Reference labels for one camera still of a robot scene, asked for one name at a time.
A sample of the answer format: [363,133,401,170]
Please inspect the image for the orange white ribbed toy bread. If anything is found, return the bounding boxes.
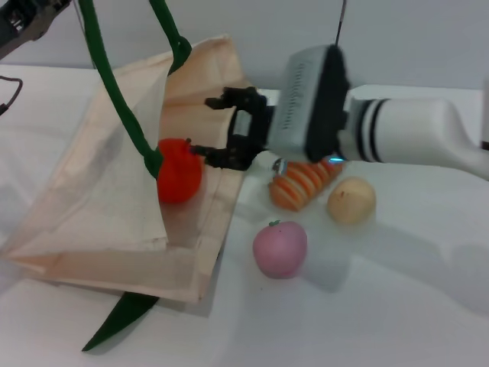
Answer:
[269,158,343,210]

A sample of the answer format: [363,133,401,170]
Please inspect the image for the pink toy peach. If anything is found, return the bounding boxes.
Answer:
[252,219,309,279]

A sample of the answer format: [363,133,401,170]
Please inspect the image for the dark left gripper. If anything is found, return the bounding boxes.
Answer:
[0,0,73,59]

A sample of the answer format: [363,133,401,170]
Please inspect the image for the cream tote bag green handles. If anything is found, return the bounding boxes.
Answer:
[0,0,255,352]

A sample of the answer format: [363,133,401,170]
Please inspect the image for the beige round potato toy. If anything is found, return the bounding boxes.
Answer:
[326,176,377,225]

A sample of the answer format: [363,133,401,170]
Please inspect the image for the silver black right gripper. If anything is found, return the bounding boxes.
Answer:
[190,44,352,171]

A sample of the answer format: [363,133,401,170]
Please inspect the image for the orange toy fruit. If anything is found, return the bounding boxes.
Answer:
[156,137,203,204]

